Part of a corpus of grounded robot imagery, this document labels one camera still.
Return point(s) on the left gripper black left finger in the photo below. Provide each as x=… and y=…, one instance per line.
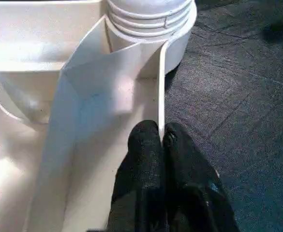
x=141, y=183

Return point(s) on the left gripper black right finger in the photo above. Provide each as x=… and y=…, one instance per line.
x=192, y=193

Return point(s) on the white plastic table top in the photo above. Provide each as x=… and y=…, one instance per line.
x=102, y=96

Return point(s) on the white plastic table leg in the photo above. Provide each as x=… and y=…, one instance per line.
x=148, y=14

